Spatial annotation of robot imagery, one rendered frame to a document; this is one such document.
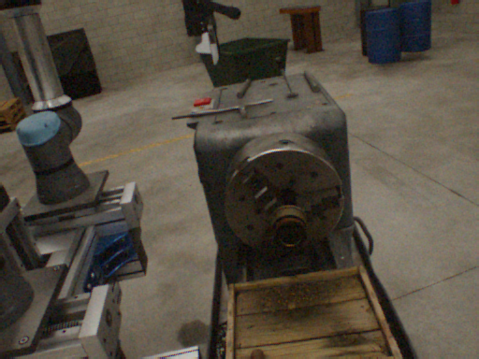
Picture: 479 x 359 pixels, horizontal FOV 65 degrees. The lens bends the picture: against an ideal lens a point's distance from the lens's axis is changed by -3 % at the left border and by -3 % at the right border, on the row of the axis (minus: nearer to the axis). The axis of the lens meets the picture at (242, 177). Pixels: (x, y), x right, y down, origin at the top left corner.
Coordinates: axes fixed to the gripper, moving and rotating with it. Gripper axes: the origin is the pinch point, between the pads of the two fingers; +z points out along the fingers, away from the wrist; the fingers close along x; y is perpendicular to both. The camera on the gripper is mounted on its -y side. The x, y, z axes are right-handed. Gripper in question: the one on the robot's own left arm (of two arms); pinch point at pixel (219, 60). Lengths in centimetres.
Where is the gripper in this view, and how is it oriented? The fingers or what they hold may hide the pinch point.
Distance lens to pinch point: 121.4
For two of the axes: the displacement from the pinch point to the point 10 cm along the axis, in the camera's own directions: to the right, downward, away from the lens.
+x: 0.0, 4.4, -9.0
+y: -9.8, 1.6, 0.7
